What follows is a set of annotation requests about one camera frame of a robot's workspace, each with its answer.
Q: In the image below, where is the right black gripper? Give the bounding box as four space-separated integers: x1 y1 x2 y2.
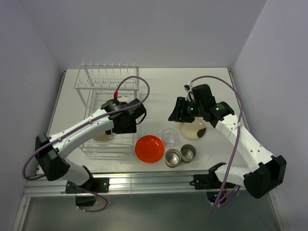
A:
167 96 203 123

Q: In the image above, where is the floral ceramic bowl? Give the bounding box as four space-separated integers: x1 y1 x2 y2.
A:
92 133 113 142

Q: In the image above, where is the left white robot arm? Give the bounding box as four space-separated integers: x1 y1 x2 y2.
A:
36 98 146 192

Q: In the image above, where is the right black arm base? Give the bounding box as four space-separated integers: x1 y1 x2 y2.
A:
189 162 243 190

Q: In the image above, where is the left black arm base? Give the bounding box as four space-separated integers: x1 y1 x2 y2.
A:
65 177 110 213

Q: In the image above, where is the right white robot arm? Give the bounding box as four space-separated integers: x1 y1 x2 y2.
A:
168 84 287 199

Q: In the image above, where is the clear plastic cup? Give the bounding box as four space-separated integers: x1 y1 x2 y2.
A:
161 128 179 148

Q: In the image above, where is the beige plate with black spot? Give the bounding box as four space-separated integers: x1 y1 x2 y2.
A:
179 117 206 140

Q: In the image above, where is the orange plastic plate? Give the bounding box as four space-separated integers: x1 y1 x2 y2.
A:
135 135 165 164

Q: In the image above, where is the right steel cup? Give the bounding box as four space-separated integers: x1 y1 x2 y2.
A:
180 144 196 163

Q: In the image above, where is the steel cup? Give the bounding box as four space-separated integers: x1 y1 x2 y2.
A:
165 149 181 168
180 144 196 163

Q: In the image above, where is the left steel cup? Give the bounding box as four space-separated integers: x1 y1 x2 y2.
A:
165 149 181 168

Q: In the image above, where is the white wire dish rack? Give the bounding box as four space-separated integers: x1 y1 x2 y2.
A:
74 63 141 159

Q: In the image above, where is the aluminium table rail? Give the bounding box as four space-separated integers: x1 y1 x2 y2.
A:
22 170 208 197

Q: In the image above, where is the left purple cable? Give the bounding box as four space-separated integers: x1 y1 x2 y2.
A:
22 76 151 214

